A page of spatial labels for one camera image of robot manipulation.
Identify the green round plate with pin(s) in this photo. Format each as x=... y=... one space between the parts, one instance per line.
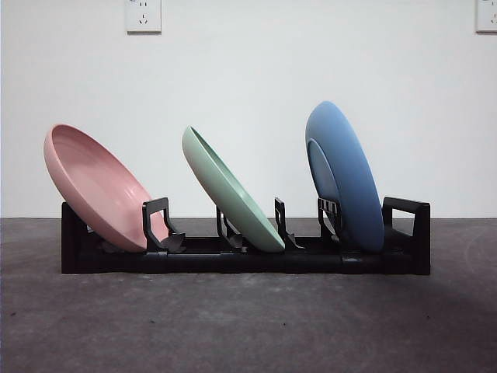
x=229 y=194

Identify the blue round plate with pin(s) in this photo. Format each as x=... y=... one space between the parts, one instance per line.
x=349 y=163

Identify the pink round plate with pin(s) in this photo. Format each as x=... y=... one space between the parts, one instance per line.
x=97 y=186

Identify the black plastic plate rack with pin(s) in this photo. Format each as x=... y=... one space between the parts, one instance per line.
x=233 y=264

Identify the white wall socket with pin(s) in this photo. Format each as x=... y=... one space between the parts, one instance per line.
x=143 y=17
x=487 y=17

